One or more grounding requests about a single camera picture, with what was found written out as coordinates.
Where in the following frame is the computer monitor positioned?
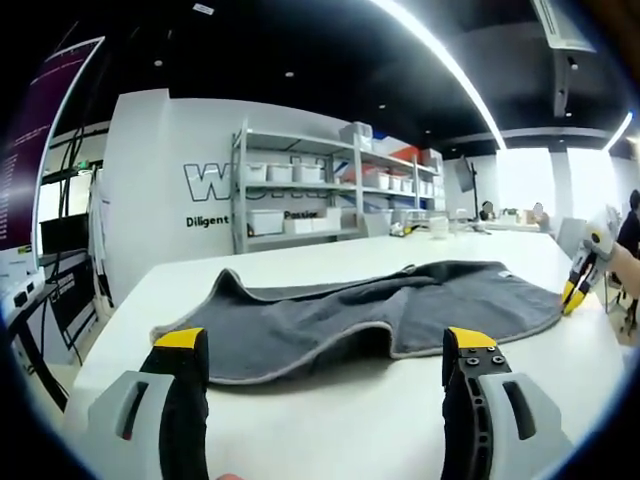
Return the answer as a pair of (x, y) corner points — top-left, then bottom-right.
(0, 35), (107, 251)

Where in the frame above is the black screen on stand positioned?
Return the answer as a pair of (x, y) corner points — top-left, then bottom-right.
(457, 155), (481, 194)

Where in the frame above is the grey towel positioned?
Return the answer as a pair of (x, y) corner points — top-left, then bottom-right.
(151, 259), (571, 387)

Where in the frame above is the long ceiling light strip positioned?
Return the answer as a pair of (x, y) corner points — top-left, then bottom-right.
(372, 0), (504, 149)

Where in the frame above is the grey metal shelving rack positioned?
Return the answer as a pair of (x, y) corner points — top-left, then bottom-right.
(230, 119), (447, 255)

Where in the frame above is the white stand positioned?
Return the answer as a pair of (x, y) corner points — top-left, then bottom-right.
(87, 167), (114, 307)

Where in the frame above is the short ceiling light strip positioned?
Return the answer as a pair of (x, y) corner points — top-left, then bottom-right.
(606, 112), (634, 151)

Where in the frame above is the row of white storage boxes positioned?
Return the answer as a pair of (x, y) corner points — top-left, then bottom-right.
(244, 122), (446, 236)

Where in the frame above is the ceiling air vent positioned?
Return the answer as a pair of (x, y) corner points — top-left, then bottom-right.
(532, 0), (599, 52)

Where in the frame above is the small equipment desk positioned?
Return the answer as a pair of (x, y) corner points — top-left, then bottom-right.
(0, 249), (114, 411)

